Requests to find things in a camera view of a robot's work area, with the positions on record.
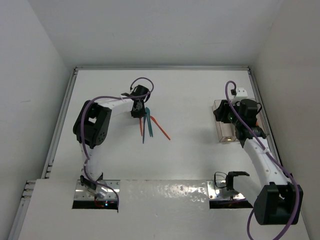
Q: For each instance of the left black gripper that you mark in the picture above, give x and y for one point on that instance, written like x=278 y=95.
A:
x=141 y=114

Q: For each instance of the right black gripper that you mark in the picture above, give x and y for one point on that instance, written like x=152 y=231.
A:
x=220 y=112

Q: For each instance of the orange spoon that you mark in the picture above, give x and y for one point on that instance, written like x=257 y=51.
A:
x=141 y=126

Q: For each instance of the dark blue knife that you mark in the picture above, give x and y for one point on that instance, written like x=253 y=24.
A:
x=144 y=129

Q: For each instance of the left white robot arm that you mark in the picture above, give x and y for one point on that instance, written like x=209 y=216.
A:
x=92 y=124

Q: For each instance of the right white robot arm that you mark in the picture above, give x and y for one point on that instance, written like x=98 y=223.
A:
x=275 y=199

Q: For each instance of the clear container left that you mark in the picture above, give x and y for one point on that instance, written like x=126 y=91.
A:
x=225 y=131

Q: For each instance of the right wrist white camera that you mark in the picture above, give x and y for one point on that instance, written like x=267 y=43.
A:
x=240 y=94

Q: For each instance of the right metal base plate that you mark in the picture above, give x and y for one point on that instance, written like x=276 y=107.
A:
x=218 y=192

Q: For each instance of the metal base plate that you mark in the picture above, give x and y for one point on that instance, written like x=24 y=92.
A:
x=106 y=192
x=218 y=192

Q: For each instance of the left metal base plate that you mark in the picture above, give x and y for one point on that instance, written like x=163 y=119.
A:
x=106 y=192

